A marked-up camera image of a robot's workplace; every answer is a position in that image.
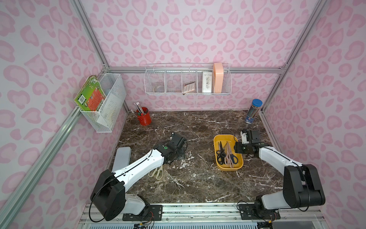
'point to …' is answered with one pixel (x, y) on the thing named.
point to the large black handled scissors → (232, 157)
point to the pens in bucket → (139, 109)
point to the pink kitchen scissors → (228, 158)
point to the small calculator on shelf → (189, 87)
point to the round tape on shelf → (158, 88)
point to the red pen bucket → (145, 119)
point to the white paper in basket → (109, 111)
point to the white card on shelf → (207, 82)
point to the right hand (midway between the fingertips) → (238, 145)
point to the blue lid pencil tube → (256, 104)
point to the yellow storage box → (231, 139)
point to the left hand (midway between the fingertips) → (180, 151)
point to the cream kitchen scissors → (159, 174)
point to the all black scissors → (221, 154)
